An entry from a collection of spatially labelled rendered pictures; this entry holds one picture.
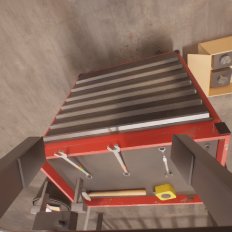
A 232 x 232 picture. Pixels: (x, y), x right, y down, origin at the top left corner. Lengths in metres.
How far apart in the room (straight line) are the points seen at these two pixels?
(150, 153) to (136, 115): 0.16
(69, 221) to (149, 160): 0.35
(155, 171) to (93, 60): 1.02
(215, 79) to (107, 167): 1.02
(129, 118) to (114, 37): 0.82
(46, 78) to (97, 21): 0.69
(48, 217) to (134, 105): 0.51
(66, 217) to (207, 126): 0.52
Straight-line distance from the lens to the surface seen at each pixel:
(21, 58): 1.69
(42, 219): 0.64
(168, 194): 0.87
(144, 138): 0.59
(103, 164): 0.74
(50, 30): 1.47
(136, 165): 0.73
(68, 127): 0.77
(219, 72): 1.40
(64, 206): 2.10
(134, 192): 0.89
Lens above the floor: 1.31
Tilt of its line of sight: 50 degrees down
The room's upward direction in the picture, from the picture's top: 172 degrees counter-clockwise
